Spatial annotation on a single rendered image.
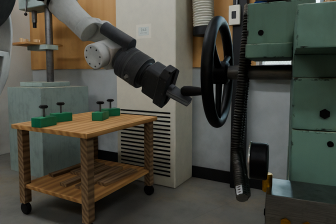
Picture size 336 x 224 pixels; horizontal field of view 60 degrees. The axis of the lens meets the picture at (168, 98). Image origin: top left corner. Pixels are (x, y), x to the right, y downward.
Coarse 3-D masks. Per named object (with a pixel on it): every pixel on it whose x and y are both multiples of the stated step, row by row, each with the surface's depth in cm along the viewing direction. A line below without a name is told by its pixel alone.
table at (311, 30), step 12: (300, 12) 39; (312, 12) 39; (324, 12) 38; (300, 24) 39; (312, 24) 39; (324, 24) 38; (300, 36) 39; (312, 36) 39; (324, 36) 38; (252, 48) 62; (264, 48) 61; (276, 48) 60; (288, 48) 59; (300, 48) 40; (312, 48) 40; (324, 48) 40; (252, 60) 74; (264, 60) 74; (276, 60) 74; (288, 60) 74
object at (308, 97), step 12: (300, 84) 49; (312, 84) 49; (324, 84) 48; (300, 96) 50; (312, 96) 49; (324, 96) 48; (300, 108) 50; (312, 108) 49; (324, 108) 48; (300, 120) 50; (312, 120) 49; (324, 120) 48
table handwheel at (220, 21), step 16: (208, 32) 65; (224, 32) 80; (208, 48) 64; (224, 48) 85; (208, 64) 63; (224, 64) 74; (208, 80) 63; (224, 80) 74; (208, 96) 65; (224, 96) 86; (208, 112) 67; (224, 112) 81
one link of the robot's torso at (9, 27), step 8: (8, 24) 57; (0, 32) 57; (8, 32) 58; (0, 40) 57; (8, 40) 58; (0, 48) 58; (8, 48) 58; (0, 56) 55; (8, 56) 58; (0, 64) 55; (8, 64) 58; (0, 72) 55; (8, 72) 59; (0, 80) 56; (0, 88) 57
